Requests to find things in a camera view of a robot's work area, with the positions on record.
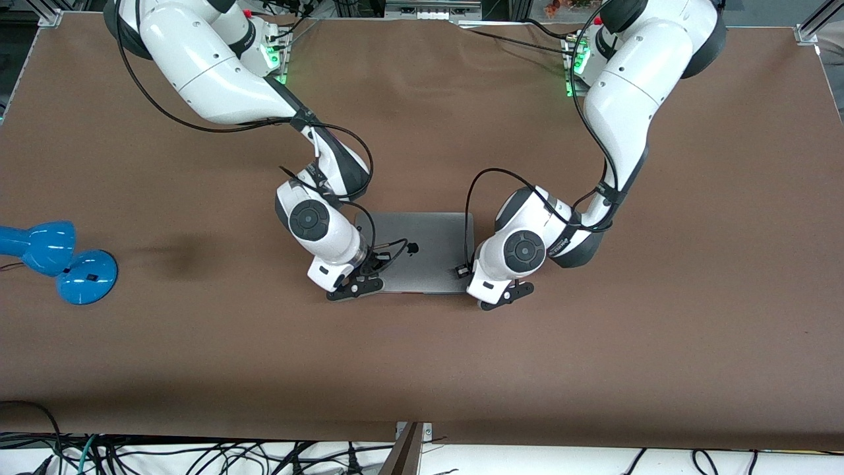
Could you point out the blue desk lamp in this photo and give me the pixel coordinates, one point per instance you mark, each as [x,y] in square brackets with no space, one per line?
[86,280]

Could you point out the aluminium frame corner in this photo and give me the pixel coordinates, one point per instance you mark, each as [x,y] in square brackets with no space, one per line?
[806,33]
[49,16]

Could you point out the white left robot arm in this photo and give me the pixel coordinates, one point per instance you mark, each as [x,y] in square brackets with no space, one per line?
[633,79]

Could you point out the orange background object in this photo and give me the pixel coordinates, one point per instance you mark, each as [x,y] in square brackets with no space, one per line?
[552,8]

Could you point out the black left camera mount bracket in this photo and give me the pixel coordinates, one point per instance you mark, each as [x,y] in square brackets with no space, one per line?
[504,297]

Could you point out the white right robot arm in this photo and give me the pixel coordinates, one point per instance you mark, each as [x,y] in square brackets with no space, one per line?
[198,59]

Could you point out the grey power strip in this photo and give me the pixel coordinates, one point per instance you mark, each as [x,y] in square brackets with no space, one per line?
[432,12]

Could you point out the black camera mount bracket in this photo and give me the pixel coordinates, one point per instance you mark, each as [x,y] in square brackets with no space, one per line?
[504,297]
[356,288]

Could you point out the black right camera mount bracket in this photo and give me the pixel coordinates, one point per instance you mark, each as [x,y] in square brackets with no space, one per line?
[356,288]

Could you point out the metal table edge post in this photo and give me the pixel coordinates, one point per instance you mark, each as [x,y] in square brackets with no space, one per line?
[405,455]

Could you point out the silver laptop with black keyboard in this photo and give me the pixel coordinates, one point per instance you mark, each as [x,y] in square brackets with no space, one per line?
[428,244]

